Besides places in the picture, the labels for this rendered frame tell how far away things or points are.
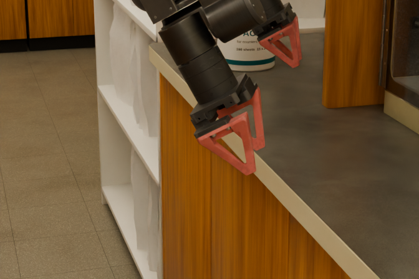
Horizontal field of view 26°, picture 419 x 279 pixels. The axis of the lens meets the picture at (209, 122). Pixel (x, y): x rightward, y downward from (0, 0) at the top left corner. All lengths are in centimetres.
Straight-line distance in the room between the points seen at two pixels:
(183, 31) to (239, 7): 8
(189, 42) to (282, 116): 59
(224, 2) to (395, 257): 38
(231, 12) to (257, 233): 62
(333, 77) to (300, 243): 41
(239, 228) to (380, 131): 33
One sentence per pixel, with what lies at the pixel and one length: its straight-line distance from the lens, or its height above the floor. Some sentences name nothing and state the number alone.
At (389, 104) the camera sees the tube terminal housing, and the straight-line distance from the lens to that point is 169.
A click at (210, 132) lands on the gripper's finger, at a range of 108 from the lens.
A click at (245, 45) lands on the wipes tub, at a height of 100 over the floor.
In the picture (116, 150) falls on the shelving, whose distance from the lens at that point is 364.
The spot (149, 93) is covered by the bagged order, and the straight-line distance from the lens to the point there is 288.
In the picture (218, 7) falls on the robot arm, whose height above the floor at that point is 124.
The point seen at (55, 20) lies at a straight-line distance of 631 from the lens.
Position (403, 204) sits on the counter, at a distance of 130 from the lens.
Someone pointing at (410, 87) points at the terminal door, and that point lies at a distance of 159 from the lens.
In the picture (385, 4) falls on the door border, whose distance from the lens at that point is 166.
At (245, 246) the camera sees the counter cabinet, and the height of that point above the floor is 71.
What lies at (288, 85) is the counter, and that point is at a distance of 188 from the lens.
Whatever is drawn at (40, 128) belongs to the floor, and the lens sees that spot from 469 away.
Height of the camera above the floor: 144
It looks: 18 degrees down
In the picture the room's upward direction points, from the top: straight up
